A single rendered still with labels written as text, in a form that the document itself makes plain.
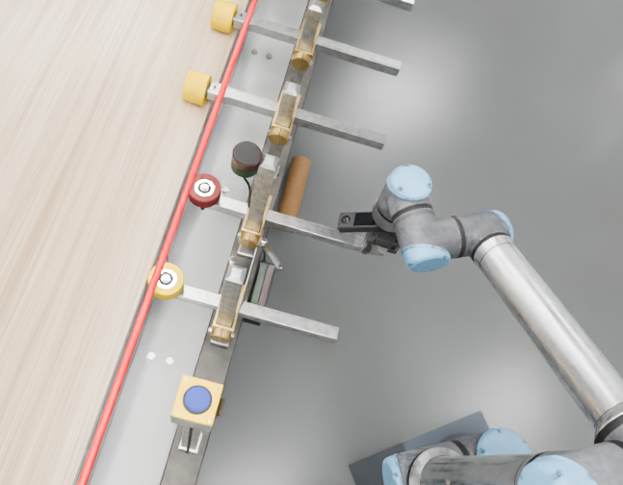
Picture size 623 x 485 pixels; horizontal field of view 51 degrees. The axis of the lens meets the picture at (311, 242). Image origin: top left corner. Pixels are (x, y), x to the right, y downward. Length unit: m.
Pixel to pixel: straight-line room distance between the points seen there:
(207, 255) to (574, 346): 1.03
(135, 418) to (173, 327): 0.25
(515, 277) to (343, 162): 1.60
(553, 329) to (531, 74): 2.34
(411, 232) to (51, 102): 0.94
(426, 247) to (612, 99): 2.39
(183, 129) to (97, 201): 0.28
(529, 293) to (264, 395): 1.31
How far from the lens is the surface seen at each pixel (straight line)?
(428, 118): 3.05
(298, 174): 2.63
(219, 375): 1.66
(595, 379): 1.18
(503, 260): 1.33
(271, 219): 1.64
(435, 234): 1.35
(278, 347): 2.42
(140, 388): 1.73
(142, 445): 1.71
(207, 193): 1.60
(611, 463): 1.07
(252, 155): 1.35
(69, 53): 1.85
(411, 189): 1.37
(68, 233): 1.58
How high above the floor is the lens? 2.32
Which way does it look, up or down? 63 degrees down
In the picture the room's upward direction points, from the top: 25 degrees clockwise
